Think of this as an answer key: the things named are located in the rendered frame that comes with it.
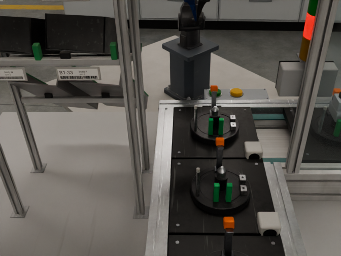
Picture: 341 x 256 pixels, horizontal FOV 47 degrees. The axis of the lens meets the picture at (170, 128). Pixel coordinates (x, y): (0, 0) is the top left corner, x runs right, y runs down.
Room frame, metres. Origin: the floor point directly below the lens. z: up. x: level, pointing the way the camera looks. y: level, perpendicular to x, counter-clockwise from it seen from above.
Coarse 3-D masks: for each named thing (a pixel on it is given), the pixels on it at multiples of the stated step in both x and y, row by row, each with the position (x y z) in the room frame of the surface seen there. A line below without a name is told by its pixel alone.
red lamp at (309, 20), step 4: (308, 16) 0.77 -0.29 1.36; (312, 16) 0.76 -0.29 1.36; (308, 20) 0.77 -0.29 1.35; (312, 20) 0.76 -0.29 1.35; (308, 24) 0.76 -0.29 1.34; (312, 24) 0.76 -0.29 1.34; (304, 28) 0.77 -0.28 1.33; (308, 28) 0.76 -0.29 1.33; (312, 28) 0.75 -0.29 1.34; (304, 32) 0.77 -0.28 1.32; (308, 32) 0.76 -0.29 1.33; (304, 36) 0.77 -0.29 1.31; (308, 36) 0.76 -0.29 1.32
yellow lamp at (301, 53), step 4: (304, 40) 0.76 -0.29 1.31; (308, 40) 0.76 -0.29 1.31; (304, 44) 0.76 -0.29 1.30; (308, 44) 0.76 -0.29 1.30; (300, 48) 0.78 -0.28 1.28; (304, 48) 0.76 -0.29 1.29; (308, 48) 0.75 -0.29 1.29; (300, 52) 0.77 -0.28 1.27; (304, 52) 0.76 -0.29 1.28; (300, 56) 0.77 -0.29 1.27; (304, 56) 0.76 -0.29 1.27; (304, 60) 0.76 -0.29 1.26
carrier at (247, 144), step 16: (176, 112) 1.00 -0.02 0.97; (192, 112) 1.00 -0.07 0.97; (208, 112) 0.97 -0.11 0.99; (224, 112) 0.96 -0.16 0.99; (240, 112) 0.99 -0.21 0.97; (176, 128) 0.92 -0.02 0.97; (192, 128) 0.89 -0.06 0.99; (208, 128) 0.89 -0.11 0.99; (224, 128) 0.89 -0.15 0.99; (240, 128) 0.91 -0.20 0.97; (176, 144) 0.85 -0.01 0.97; (192, 144) 0.84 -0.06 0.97; (208, 144) 0.84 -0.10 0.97; (224, 144) 0.84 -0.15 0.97; (240, 144) 0.84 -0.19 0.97; (256, 144) 0.81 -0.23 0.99
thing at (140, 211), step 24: (120, 0) 0.69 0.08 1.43; (120, 24) 0.70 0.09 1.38; (120, 48) 0.69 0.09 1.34; (144, 96) 0.88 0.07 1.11; (24, 120) 0.88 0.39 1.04; (144, 120) 0.86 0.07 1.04; (0, 144) 0.72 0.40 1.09; (144, 144) 0.87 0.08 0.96; (0, 168) 0.71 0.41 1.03; (144, 168) 0.86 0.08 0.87; (24, 216) 0.70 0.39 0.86; (144, 216) 0.68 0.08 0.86
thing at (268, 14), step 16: (224, 0) 3.84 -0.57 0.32; (240, 0) 3.82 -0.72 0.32; (256, 0) 3.79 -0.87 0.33; (272, 0) 3.78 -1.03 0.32; (288, 0) 3.77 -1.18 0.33; (224, 16) 3.84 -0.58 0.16; (240, 16) 3.82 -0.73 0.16; (256, 16) 3.80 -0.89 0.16; (272, 16) 3.78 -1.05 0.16; (288, 16) 3.76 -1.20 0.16
